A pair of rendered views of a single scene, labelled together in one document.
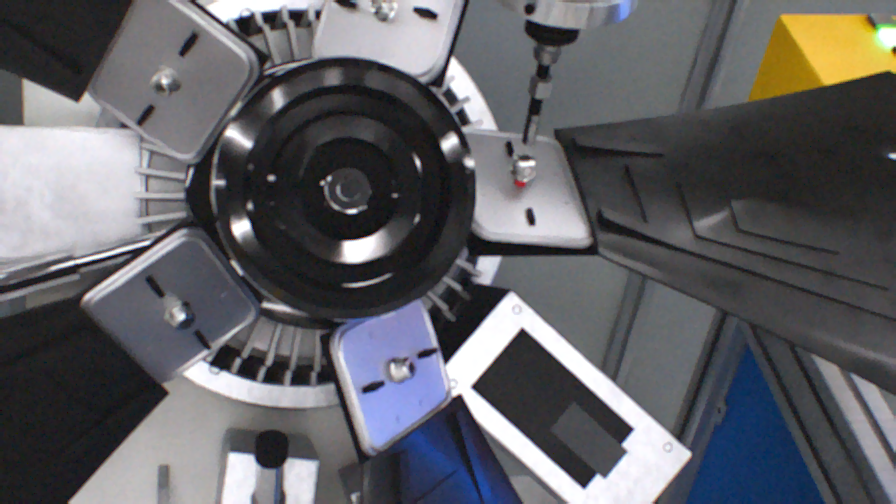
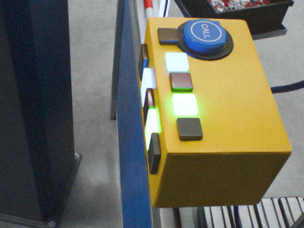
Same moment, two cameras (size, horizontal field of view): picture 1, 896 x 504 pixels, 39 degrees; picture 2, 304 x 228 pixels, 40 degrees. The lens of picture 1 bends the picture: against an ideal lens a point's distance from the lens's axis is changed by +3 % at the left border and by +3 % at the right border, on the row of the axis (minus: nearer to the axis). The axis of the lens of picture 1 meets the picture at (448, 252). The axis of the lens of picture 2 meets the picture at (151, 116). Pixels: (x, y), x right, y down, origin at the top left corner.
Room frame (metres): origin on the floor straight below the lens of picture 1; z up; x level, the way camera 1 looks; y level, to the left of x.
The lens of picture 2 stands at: (1.15, -0.34, 1.32)
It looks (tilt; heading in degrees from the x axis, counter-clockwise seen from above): 50 degrees down; 181
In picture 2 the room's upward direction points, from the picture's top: 10 degrees clockwise
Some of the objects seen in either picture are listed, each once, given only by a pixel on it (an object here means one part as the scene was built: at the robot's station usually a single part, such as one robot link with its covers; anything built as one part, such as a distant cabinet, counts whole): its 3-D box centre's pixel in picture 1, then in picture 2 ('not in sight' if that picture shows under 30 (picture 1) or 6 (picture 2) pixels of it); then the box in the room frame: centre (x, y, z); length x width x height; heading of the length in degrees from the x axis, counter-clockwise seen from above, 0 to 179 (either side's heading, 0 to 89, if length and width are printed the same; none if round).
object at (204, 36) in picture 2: not in sight; (204, 37); (0.84, -0.32, 1.08); 0.04 x 0.04 x 0.02
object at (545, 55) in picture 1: (550, 37); not in sight; (0.51, -0.03, 1.27); 0.01 x 0.01 x 0.02
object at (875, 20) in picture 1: (882, 21); (189, 128); (0.95, -0.32, 1.08); 0.02 x 0.02 x 0.01; 15
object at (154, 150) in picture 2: not in sight; (154, 153); (0.96, -0.34, 1.04); 0.02 x 0.01 x 0.03; 15
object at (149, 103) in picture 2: not in sight; (148, 107); (0.91, -0.35, 1.04); 0.02 x 0.01 x 0.03; 15
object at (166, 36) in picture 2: not in sight; (168, 36); (0.85, -0.35, 1.08); 0.02 x 0.02 x 0.01; 15
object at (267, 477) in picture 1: (269, 476); not in sight; (0.46, 0.08, 0.99); 0.02 x 0.02 x 0.06
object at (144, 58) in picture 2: not in sight; (143, 62); (0.85, -0.37, 1.04); 0.02 x 0.01 x 0.03; 15
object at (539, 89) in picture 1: (537, 98); not in sight; (0.51, -0.03, 1.24); 0.01 x 0.01 x 0.05
